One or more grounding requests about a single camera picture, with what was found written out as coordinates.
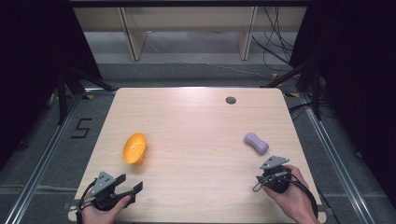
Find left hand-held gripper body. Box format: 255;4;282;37
83;171;133;212

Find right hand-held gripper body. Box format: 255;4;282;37
256;155;292;194

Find orange soap dish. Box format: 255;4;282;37
121;132;148;166

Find purple soap bar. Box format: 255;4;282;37
243;132;270;156

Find person's left hand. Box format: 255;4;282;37
81;195;133;224

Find person's right hand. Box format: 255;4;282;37
262;163;316;224

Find black metal stand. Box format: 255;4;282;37
55;63;117;126
260;57;322;121

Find dark curtain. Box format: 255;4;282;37
289;0;396;213
0;0;104;171

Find beige wooden desk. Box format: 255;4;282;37
73;6;309;62

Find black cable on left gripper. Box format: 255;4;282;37
75;178;98;224

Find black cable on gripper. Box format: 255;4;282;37
75;178;98;224
252;172;319;219

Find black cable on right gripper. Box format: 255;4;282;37
252;172;319;219

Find aluminium floor rail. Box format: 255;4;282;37
3;88;117;224
281;91;379;224

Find bundle of black cables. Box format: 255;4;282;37
251;6;300;73

